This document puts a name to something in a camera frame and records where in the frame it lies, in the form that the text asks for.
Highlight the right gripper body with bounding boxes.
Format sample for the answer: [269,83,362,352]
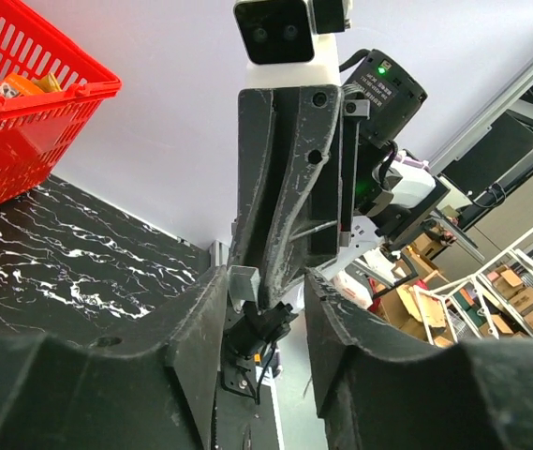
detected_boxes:
[307,84,369,277]

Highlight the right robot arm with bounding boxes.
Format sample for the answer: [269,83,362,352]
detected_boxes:
[229,49,445,310]

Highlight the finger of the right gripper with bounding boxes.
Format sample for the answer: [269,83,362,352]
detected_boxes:
[259,84,342,308]
[228,87,304,281]

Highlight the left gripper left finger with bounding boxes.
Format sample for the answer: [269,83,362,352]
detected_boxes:
[0,268,227,449]

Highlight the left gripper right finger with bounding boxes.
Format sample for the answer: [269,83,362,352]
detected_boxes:
[304,270,533,449]

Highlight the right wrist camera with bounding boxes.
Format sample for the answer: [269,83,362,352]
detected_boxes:
[233,0,353,89]

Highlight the red plastic basket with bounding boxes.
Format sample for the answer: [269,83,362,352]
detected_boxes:
[0,1,122,203]

